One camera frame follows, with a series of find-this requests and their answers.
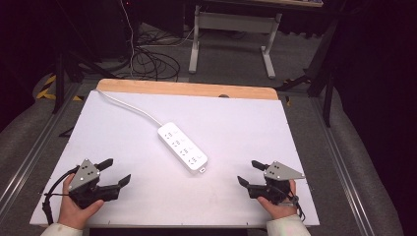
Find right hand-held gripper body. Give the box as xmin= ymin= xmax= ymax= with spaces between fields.
xmin=247 ymin=160 xmax=306 ymax=205

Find white metal desk frame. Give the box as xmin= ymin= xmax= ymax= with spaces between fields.
xmin=188 ymin=4 xmax=283 ymax=80

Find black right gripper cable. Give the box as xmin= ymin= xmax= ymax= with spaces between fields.
xmin=287 ymin=194 xmax=307 ymax=222

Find wooden desk top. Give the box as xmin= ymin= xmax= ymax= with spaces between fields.
xmin=203 ymin=0 xmax=325 ymax=9

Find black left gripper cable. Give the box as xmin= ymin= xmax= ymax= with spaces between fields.
xmin=42 ymin=165 xmax=82 ymax=226

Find white table board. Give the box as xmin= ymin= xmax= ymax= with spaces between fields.
xmin=29 ymin=89 xmax=321 ymax=228

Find person's left hand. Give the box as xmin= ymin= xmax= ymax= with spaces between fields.
xmin=58 ymin=173 xmax=105 ymax=231

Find white power strip cable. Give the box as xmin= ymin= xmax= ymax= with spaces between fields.
xmin=97 ymin=89 xmax=164 ymax=128

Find aluminium floor rail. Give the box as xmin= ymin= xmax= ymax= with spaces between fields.
xmin=310 ymin=97 xmax=373 ymax=236
xmin=0 ymin=82 xmax=84 ymax=210

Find white power strip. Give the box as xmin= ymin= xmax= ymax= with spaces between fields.
xmin=156 ymin=121 xmax=209 ymax=174

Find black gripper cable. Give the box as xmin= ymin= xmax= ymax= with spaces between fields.
xmin=287 ymin=194 xmax=307 ymax=222
xmin=42 ymin=165 xmax=82 ymax=226

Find black metal stand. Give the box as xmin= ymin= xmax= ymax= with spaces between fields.
xmin=275 ymin=18 xmax=340 ymax=128

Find thin white hanging cable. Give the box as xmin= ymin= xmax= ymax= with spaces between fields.
xmin=119 ymin=0 xmax=136 ymax=79

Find black tripod stand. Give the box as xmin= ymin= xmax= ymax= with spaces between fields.
xmin=51 ymin=0 xmax=116 ymax=115

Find black floor cables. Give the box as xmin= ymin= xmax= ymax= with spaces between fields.
xmin=130 ymin=30 xmax=182 ymax=82

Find yellow black floor tape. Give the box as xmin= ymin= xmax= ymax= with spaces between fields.
xmin=35 ymin=75 xmax=84 ymax=102

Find person's right hand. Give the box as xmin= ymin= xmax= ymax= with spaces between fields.
xmin=256 ymin=179 xmax=298 ymax=221

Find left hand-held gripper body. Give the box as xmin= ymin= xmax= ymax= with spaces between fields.
xmin=67 ymin=158 xmax=122 ymax=210

